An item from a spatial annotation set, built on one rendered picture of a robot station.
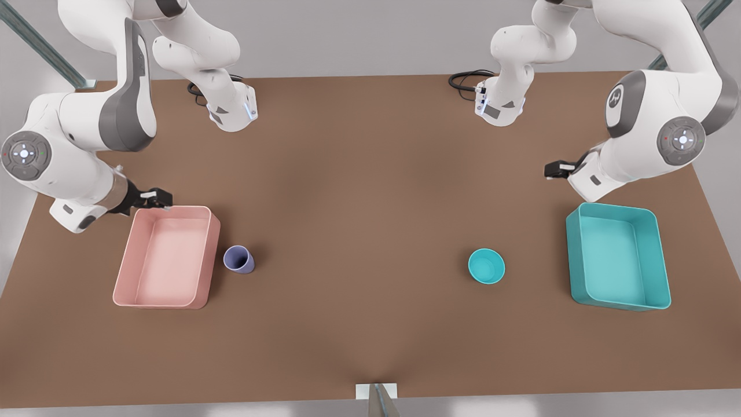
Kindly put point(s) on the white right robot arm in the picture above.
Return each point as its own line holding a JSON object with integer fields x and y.
{"x": 69, "y": 150}

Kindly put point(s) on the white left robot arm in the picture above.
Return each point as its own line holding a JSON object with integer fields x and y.
{"x": 654, "y": 139}

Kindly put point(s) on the pink plastic box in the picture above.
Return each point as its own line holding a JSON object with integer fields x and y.
{"x": 168, "y": 256}

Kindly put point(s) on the teal plastic box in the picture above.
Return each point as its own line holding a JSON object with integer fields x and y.
{"x": 617, "y": 256}

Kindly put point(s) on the purple cup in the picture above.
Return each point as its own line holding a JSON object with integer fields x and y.
{"x": 238, "y": 259}

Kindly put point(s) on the teal bowl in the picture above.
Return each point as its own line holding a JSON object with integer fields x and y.
{"x": 486, "y": 266}

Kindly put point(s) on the silver frame post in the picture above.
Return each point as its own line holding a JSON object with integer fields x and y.
{"x": 46, "y": 49}
{"x": 377, "y": 398}
{"x": 692, "y": 29}

